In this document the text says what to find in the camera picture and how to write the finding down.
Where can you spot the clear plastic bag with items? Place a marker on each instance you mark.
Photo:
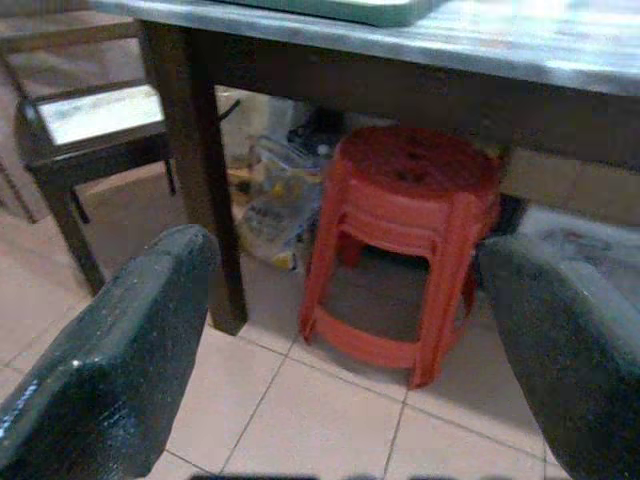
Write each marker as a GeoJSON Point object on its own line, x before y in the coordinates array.
{"type": "Point", "coordinates": [275, 220]}

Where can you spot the white crumpled plastic bag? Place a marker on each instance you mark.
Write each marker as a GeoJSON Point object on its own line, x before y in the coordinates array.
{"type": "Point", "coordinates": [575, 235]}

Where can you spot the green tray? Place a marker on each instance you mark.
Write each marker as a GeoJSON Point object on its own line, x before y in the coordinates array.
{"type": "Point", "coordinates": [350, 12]}

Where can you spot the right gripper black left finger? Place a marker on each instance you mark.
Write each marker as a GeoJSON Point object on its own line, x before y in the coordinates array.
{"type": "Point", "coordinates": [110, 350]}

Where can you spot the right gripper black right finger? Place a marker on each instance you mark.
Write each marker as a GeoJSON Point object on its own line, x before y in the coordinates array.
{"type": "Point", "coordinates": [575, 350]}

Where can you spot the red plastic stool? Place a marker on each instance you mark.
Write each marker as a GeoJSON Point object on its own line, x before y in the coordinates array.
{"type": "Point", "coordinates": [415, 165]}

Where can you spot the dark wooden table grey top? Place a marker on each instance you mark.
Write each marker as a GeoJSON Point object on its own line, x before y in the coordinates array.
{"type": "Point", "coordinates": [200, 150]}

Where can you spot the dark wooden chair white seat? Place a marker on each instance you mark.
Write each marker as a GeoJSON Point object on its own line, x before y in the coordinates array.
{"type": "Point", "coordinates": [50, 170]}

